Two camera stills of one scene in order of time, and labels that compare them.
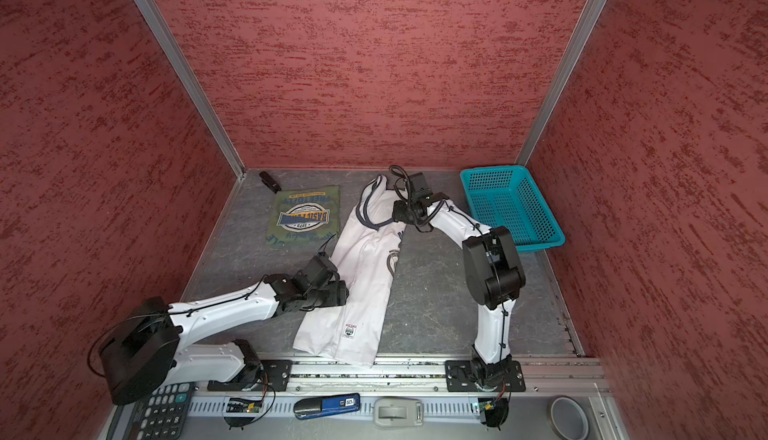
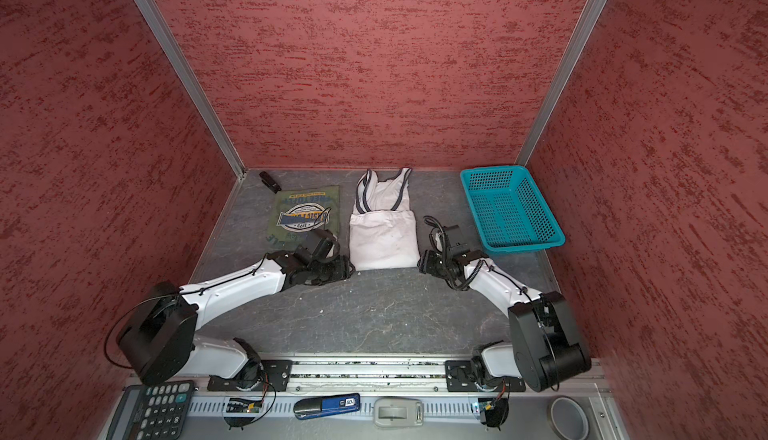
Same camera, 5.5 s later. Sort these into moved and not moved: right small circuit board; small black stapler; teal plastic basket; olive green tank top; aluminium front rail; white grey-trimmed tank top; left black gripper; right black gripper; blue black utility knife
Moved: right black gripper; left black gripper; white grey-trimmed tank top
Not moved: teal plastic basket; aluminium front rail; small black stapler; olive green tank top; right small circuit board; blue black utility knife
